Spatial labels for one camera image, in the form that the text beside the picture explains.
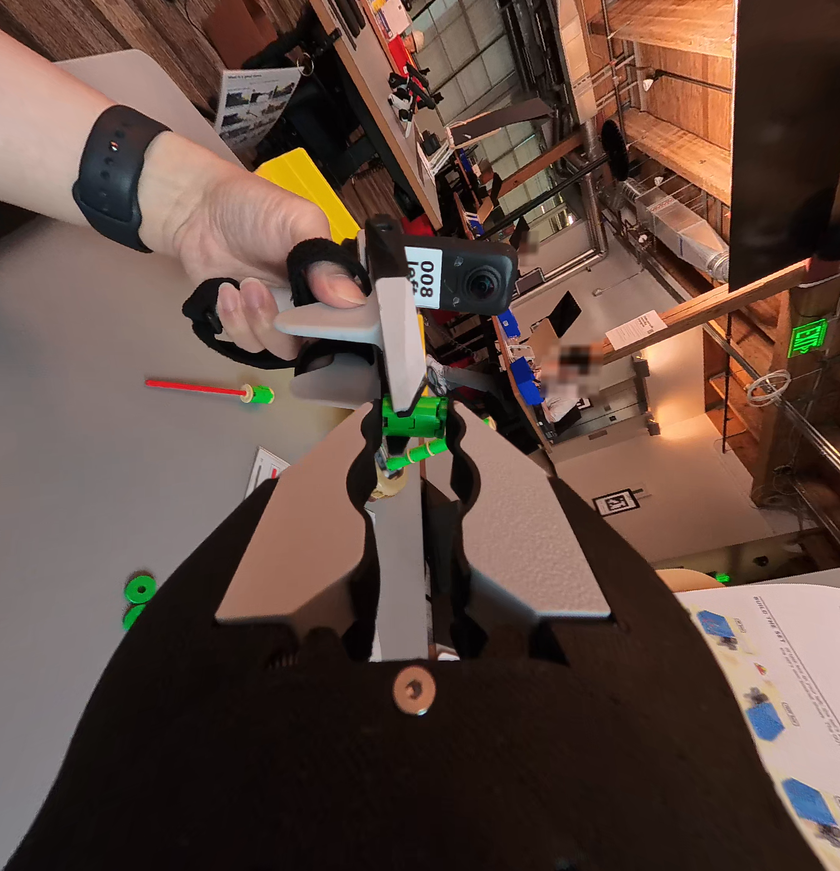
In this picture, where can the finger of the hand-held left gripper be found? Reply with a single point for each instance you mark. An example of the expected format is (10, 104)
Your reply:
(401, 340)

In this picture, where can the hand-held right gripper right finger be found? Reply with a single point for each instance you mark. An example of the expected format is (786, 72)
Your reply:
(529, 537)

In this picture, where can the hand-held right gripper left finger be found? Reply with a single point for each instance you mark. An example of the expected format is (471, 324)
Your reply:
(291, 544)

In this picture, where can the green round brick piece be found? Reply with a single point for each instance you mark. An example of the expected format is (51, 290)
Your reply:
(420, 415)

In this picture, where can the person's left forearm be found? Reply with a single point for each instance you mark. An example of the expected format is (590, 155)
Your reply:
(32, 115)

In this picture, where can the grey desk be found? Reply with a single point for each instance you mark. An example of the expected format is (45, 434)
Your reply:
(86, 490)

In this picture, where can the person's left hand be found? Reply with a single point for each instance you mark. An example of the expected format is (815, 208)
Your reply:
(243, 224)

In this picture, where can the white instruction booklet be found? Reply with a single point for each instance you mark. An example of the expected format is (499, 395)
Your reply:
(263, 469)

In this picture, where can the black and white tag sign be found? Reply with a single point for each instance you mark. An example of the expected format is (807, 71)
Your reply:
(616, 502)

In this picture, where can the yellow plastic bin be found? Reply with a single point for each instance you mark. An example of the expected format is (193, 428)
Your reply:
(304, 177)

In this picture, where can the green bamboo stalk model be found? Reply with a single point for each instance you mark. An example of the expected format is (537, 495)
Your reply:
(413, 456)

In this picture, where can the tan oval model base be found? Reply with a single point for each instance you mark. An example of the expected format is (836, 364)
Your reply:
(391, 480)

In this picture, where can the long wooden table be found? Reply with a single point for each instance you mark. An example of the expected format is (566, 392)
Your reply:
(379, 102)

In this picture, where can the green round flat brick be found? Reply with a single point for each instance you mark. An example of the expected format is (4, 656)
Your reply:
(131, 618)
(140, 589)

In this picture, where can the red axle with green brick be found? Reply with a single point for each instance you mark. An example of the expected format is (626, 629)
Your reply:
(188, 388)

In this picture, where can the printed photo sheet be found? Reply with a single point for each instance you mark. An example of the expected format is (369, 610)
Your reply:
(257, 102)

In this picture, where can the white paper notice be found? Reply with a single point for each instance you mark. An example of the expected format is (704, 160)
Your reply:
(634, 330)

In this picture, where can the black smartwatch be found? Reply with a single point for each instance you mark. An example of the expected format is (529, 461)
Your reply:
(114, 177)

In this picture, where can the printed instruction sheet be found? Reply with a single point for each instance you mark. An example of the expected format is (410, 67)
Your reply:
(801, 680)

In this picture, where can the green exit sign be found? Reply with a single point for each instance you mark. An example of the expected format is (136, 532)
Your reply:
(808, 337)

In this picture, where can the black panel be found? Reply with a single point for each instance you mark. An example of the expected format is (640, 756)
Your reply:
(787, 136)

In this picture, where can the silver ventilation duct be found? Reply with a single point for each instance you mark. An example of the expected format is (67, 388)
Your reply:
(678, 228)

